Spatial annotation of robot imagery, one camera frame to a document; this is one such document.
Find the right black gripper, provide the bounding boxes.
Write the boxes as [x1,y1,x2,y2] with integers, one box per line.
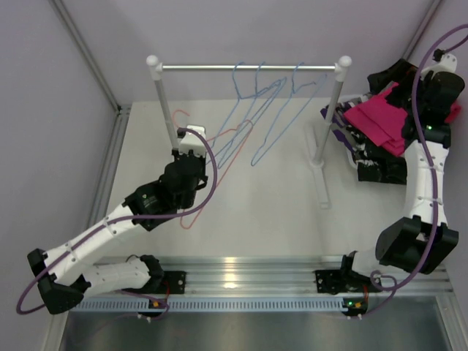
[369,59,434,116]

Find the pink trousers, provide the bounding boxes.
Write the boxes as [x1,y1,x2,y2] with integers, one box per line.
[342,91,462,156]

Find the purple camouflage trousers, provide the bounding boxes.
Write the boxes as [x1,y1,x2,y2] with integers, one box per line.
[331,95,368,154]

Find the blue hanger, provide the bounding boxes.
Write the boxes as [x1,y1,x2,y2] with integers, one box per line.
[212,62,298,170]
[211,62,288,170]
[250,62,328,167]

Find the pink hanger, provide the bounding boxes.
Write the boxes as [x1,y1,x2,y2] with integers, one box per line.
[171,108,254,230]

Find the black camouflage trousers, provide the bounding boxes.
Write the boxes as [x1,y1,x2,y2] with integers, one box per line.
[354,141,407,185]

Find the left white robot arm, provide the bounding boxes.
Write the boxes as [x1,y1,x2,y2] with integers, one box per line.
[27,152,208,314]

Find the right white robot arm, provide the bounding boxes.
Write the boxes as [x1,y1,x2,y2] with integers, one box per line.
[345,53,465,279]

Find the white plastic basket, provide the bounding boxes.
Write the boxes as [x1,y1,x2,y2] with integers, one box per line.
[339,94,371,170]

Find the white clothes rack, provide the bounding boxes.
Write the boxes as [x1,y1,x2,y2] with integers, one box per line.
[146,54,352,210]

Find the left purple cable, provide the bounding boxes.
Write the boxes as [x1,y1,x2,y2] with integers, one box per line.
[15,128,219,322]

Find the purple cable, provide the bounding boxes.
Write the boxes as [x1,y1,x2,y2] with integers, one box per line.
[15,128,219,322]
[343,24,468,322]

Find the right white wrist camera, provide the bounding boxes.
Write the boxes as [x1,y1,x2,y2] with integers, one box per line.
[420,53,458,79]

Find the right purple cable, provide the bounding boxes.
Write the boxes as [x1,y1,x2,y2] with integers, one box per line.
[343,24,468,322]

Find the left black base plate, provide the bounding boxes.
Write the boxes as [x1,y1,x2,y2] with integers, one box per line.
[124,271,186,295]

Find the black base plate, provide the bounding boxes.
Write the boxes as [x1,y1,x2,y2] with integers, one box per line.
[314,270,364,295]
[124,271,186,295]

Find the aluminium rail frame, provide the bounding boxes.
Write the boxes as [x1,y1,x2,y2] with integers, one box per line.
[83,99,440,297]

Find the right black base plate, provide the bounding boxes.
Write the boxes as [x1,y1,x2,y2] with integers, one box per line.
[314,270,364,295]

